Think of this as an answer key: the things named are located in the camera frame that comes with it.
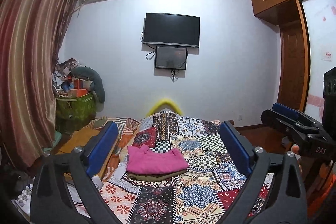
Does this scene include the pink pants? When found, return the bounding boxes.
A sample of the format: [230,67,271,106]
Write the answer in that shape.
[126,144,189,175]

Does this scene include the orange sleeved forearm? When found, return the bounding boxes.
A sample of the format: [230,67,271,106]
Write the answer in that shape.
[290,144,335,219]

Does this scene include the mustard yellow fabric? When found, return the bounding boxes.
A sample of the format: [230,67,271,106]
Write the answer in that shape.
[56,127,100,155]

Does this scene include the brown wooden door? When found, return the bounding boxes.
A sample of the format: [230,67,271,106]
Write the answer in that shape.
[277,0,309,111]

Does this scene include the green storage bin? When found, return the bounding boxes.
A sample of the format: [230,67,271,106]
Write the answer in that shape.
[55,93,96,135]

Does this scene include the patchwork patterned bedspread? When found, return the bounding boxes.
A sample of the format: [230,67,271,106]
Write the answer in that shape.
[98,109,275,224]

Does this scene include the olive green folded pants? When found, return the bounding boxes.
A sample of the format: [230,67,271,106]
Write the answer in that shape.
[126,169,187,182]

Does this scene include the dark green neck pillow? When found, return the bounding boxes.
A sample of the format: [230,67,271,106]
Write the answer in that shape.
[71,67,105,103]

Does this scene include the yellow curved object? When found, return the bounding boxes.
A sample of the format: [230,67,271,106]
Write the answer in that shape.
[146,98,183,117]

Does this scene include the white wardrobe sliding door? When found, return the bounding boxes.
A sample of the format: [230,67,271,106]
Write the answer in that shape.
[299,0,335,121]

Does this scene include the striped red curtain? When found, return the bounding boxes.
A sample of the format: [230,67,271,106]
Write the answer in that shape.
[1,0,78,169]

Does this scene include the small wall monitor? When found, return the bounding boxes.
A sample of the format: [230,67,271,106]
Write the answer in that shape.
[155,46,187,71]

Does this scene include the black wall television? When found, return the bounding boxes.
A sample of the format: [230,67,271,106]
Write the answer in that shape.
[142,12,200,48]

